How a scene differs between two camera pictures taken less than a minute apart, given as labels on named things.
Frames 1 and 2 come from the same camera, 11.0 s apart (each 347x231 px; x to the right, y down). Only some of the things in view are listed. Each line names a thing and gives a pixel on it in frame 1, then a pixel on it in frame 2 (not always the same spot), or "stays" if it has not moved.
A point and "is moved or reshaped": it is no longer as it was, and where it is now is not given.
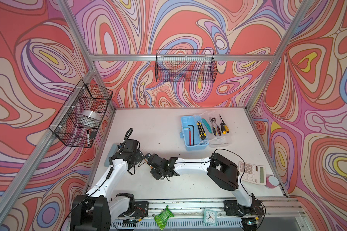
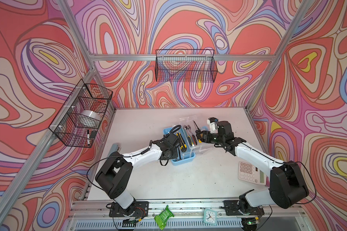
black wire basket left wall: [78, 121] stays
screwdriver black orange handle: [222, 127] is moved or reshaped
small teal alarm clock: [210, 217] stays
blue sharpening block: [112, 153] stays
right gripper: [154, 174] to [205, 135]
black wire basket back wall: [185, 66] stays
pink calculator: [253, 173] stays
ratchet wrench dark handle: [218, 129] is moved or reshaped
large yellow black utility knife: [202, 133] to [183, 147]
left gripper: [139, 155] to [175, 155]
